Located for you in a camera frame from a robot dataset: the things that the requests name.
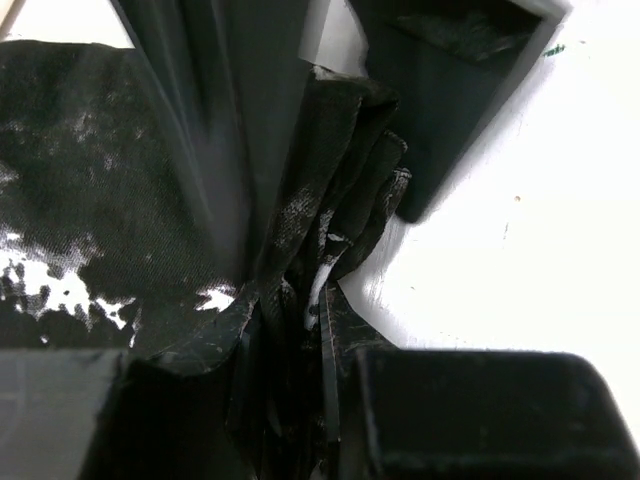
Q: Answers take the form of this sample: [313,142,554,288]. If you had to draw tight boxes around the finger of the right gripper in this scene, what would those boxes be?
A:
[114,1,311,280]
[350,0,570,223]

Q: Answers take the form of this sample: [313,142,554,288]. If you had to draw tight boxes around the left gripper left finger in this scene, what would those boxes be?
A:
[1,291,259,479]

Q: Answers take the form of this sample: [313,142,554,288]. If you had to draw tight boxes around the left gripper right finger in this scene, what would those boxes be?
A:
[314,279,640,480]

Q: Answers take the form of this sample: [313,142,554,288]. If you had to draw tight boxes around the black white tie-dye trousers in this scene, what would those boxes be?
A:
[1,41,410,479]

